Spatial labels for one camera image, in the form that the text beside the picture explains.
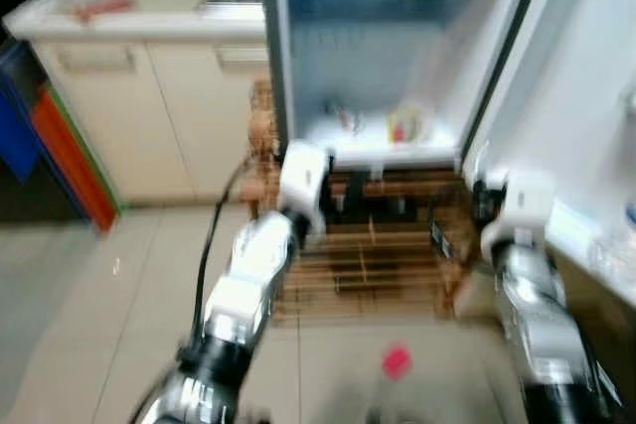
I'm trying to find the pink lid plastic container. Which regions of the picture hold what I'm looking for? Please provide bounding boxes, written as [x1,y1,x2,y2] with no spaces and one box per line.
[382,343,415,382]

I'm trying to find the white fridge inner shelf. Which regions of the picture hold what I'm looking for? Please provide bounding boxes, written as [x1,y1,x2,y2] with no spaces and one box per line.
[301,111,466,173]

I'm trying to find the white fridge door shelf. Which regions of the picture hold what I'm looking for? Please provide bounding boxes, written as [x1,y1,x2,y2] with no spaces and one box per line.
[545,196,636,308]

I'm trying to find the stainless steel fridge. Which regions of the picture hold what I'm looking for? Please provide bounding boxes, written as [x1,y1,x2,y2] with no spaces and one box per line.
[258,0,636,308]

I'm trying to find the wooden wine rack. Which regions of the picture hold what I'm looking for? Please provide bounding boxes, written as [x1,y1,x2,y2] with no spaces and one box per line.
[241,79,490,324]

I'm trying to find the small yellow red jar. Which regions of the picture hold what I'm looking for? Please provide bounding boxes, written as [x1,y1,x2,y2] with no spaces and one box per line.
[388,106,425,145]

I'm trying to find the clear water bottle blue label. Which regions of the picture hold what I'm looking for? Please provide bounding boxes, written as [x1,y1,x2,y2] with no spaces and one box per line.
[588,201,636,281]

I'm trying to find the cream kitchen cabinet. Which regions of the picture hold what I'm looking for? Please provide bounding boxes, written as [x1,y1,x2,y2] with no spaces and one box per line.
[3,0,274,209]

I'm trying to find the green cutting board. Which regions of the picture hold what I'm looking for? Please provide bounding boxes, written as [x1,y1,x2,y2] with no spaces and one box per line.
[45,79,127,218]

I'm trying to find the clear plastic food container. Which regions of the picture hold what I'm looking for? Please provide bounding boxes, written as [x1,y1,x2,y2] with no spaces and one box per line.
[68,0,138,26]

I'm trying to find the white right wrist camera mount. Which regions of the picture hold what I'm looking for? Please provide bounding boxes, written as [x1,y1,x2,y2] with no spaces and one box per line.
[481,170,559,262]

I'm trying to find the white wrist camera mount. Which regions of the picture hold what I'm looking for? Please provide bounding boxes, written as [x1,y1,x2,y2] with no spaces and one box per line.
[277,140,333,234]
[481,170,559,262]

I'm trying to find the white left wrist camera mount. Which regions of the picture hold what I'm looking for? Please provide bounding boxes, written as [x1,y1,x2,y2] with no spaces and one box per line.
[277,140,333,234]

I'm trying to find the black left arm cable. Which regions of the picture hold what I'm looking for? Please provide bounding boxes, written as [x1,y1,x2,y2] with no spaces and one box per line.
[192,151,254,346]

